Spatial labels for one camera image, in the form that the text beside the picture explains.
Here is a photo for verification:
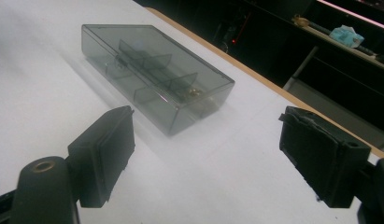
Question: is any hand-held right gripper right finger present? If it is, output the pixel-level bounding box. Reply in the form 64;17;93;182
277;105;372;209

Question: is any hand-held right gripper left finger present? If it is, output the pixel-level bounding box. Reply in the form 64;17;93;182
66;105;136;209

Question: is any clear grey compartment box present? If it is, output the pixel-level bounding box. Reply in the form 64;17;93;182
80;23;236;137

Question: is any white-legged desk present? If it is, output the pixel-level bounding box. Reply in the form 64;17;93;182
282;23;384;150

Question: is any white table cover sheet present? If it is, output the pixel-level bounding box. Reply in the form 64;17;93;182
0;0;381;224

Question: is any crumpled blue cloth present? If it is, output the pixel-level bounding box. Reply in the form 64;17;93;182
328;24;366;49

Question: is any small golden object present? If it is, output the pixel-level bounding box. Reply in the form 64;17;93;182
291;13;311;29

